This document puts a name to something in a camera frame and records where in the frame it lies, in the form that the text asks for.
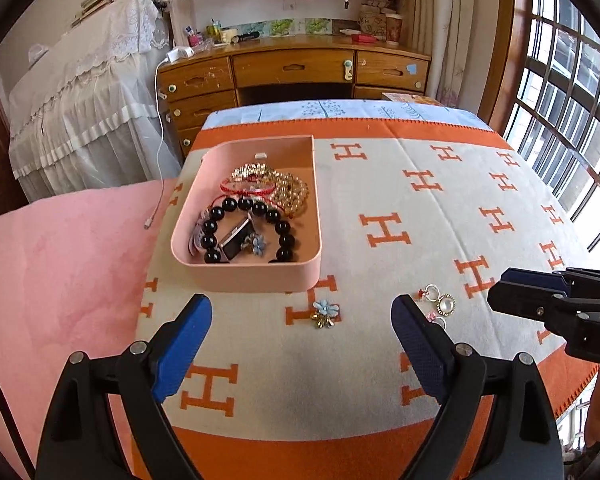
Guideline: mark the pink fitness band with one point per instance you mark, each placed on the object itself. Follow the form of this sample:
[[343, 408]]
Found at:
[[232, 247]]

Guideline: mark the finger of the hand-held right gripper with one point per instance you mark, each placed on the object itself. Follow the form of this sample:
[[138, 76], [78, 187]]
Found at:
[[530, 277], [525, 302]]

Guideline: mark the white lace furniture cover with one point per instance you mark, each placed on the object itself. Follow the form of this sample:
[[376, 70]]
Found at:
[[90, 90]]

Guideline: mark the green drawer lock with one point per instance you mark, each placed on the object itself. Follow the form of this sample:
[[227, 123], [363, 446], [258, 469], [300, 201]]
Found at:
[[348, 70]]

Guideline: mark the gold pearl earring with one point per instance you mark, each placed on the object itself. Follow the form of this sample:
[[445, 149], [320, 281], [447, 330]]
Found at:
[[446, 305]]

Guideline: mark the black flashlight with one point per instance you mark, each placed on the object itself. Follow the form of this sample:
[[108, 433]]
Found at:
[[249, 37]]

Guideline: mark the pink plush blanket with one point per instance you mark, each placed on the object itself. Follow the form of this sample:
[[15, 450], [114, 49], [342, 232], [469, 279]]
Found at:
[[60, 285]]

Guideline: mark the patterned round container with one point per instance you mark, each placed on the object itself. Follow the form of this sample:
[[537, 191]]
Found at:
[[373, 21]]

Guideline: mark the blue flower earring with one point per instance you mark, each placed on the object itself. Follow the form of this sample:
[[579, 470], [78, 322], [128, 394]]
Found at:
[[256, 244], [325, 310]]

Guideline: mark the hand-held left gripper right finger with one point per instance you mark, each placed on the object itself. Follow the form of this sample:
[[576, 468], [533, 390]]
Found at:
[[420, 350]]

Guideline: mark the pink pen cup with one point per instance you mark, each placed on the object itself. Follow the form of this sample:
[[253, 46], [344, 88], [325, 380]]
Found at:
[[195, 40]]

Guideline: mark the white charger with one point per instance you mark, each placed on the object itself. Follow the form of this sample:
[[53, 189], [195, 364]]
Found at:
[[180, 54]]

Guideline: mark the light blue patterned sheet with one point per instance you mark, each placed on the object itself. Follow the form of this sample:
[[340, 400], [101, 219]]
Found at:
[[290, 110]]

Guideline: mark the beige curtain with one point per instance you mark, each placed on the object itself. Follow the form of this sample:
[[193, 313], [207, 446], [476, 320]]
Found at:
[[455, 35]]

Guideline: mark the orange magazine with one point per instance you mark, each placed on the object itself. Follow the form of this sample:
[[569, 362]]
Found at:
[[410, 99]]

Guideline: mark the orange patterned blanket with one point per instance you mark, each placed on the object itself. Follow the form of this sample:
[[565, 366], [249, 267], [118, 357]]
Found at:
[[360, 270]]

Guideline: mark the red patterned cup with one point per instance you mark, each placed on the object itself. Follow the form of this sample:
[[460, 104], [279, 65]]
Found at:
[[393, 30]]

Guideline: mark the pink plastic box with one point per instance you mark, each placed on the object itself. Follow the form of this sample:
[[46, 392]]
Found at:
[[250, 280]]

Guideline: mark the white hat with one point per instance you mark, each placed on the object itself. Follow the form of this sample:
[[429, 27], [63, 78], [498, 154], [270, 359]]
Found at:
[[38, 51]]

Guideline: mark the window with wooden grid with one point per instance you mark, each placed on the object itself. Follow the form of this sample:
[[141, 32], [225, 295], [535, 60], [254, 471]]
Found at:
[[565, 110]]

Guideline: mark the wooden desk with drawers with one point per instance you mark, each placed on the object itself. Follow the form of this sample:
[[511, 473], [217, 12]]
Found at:
[[290, 67]]

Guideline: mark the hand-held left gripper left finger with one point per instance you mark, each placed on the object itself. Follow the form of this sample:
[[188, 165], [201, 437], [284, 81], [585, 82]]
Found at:
[[180, 350]]

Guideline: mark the small red box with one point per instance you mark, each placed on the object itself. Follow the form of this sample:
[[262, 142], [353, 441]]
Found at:
[[363, 38]]

